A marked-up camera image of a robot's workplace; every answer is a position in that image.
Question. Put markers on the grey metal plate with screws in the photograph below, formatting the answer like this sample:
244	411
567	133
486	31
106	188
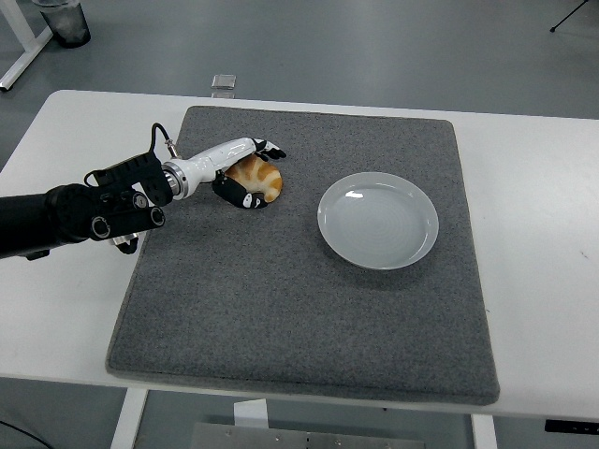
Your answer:
304	437

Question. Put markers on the black bin with clear bag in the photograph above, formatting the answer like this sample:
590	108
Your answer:
65	25

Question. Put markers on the silver floor socket cover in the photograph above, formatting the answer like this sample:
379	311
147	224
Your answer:
224	81

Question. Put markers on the black tripod leg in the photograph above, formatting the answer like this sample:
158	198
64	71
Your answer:
568	18

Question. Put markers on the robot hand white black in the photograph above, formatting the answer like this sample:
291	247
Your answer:
210	161

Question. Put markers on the round pale grey plate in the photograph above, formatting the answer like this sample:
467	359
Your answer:
379	224

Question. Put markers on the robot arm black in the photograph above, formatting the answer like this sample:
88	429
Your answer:
47	220

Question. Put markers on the croissant bread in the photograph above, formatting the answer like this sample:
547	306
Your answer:
262	178

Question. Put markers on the black table control box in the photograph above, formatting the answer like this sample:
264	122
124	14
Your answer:
571	426

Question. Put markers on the white desk frame leg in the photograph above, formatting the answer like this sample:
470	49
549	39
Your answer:
23	61

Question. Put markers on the grey felt mat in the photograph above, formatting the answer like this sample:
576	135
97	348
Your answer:
281	304

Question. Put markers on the white table leg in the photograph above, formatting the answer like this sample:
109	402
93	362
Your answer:
484	432
127	421

